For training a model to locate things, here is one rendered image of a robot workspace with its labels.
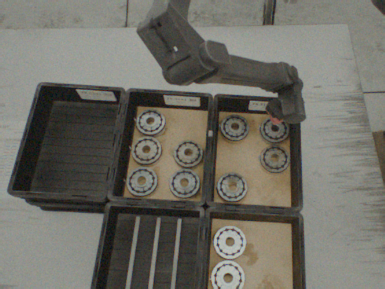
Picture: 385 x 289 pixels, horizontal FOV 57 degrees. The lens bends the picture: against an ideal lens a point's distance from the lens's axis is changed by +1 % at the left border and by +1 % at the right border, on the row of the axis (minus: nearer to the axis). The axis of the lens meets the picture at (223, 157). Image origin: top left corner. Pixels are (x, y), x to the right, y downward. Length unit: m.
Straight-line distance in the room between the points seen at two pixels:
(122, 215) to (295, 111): 0.65
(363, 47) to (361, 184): 1.48
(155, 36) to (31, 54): 1.19
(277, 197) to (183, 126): 0.42
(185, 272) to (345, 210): 0.63
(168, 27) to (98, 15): 2.21
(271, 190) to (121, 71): 0.82
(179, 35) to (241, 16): 2.12
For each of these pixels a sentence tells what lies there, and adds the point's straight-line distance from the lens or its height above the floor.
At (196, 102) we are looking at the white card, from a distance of 1.26.
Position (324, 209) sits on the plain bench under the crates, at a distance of 1.38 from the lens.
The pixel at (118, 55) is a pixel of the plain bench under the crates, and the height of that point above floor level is 0.70.
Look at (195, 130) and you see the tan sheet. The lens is 1.28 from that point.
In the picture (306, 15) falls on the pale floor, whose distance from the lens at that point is 2.81.
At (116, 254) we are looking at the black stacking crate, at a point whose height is 0.83.
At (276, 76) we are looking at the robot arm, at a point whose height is 1.25.
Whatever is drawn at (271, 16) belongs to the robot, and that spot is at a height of 0.63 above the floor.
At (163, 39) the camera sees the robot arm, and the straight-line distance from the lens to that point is 0.63.
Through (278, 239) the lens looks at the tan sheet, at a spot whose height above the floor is 0.83.
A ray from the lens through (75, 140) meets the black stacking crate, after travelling 1.35.
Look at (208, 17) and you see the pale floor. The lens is 2.70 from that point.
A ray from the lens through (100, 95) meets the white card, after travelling 1.33.
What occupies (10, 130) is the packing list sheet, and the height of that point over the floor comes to 0.70.
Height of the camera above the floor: 1.98
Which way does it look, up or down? 69 degrees down
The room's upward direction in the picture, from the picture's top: 5 degrees clockwise
